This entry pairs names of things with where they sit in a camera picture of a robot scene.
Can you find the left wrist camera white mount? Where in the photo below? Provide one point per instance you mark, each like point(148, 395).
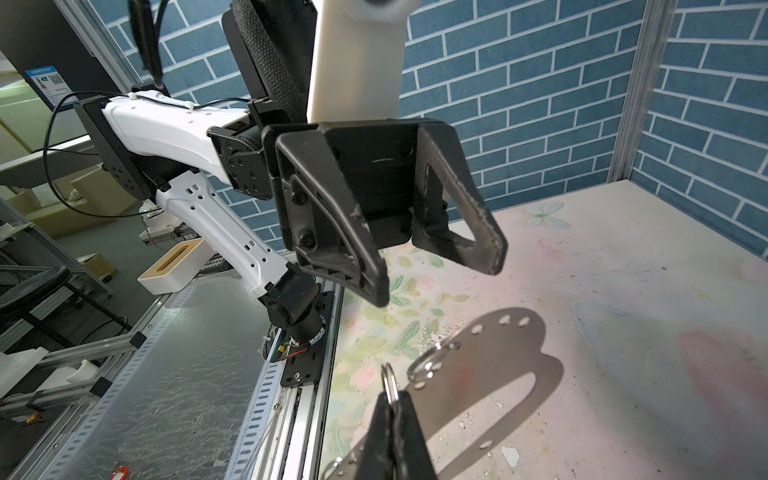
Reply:
point(358, 58)

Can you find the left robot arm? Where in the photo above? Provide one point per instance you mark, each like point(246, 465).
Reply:
point(204, 163)

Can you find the left corner aluminium post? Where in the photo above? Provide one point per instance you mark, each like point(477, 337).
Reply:
point(631, 116)

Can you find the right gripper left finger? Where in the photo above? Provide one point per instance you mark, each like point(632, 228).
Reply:
point(376, 460)

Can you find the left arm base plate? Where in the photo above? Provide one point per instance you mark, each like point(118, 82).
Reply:
point(306, 368)

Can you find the white box with slot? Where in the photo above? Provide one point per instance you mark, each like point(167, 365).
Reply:
point(177, 267)

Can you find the black monitor with label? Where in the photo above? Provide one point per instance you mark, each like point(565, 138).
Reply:
point(45, 50)

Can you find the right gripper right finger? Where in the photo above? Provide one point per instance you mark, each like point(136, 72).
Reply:
point(410, 453)

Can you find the white slotted cable duct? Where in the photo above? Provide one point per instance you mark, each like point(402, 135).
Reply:
point(255, 421)

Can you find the aluminium front rail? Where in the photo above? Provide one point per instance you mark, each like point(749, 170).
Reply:
point(173, 408)

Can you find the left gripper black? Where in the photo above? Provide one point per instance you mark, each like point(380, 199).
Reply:
point(331, 171)

